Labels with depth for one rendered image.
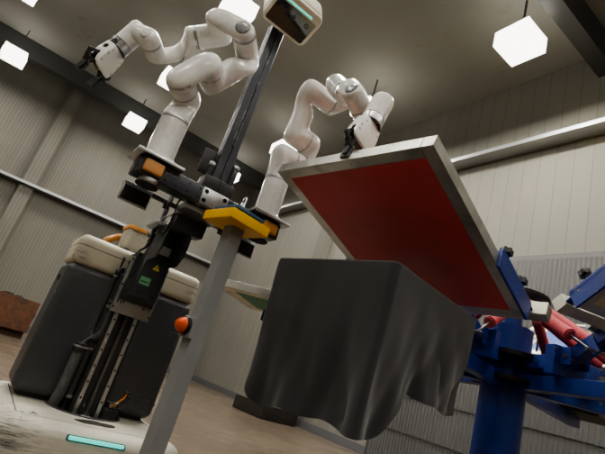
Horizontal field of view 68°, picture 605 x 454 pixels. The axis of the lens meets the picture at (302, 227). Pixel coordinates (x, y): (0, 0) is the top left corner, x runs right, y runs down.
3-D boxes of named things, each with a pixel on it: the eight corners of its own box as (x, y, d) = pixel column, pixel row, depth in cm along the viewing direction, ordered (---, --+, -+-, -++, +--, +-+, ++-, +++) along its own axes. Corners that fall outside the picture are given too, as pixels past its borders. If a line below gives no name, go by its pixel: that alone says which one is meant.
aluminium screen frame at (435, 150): (433, 144, 113) (437, 134, 115) (276, 171, 154) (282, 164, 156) (525, 317, 154) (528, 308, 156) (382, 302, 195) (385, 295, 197)
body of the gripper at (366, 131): (368, 137, 149) (355, 160, 144) (353, 113, 144) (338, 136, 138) (387, 133, 144) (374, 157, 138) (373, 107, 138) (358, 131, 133)
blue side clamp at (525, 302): (499, 266, 137) (504, 248, 140) (483, 266, 140) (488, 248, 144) (528, 320, 152) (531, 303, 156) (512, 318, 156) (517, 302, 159)
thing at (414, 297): (362, 440, 100) (402, 263, 114) (348, 436, 103) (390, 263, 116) (453, 462, 129) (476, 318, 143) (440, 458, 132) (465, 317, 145)
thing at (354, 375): (356, 443, 99) (398, 259, 112) (231, 394, 130) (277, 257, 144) (364, 445, 100) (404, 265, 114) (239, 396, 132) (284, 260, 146)
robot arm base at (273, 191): (239, 213, 176) (251, 179, 181) (265, 227, 182) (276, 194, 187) (258, 208, 164) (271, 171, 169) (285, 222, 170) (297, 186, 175)
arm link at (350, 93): (338, 108, 170) (358, 129, 153) (324, 78, 162) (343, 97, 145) (358, 95, 169) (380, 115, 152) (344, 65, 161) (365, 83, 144)
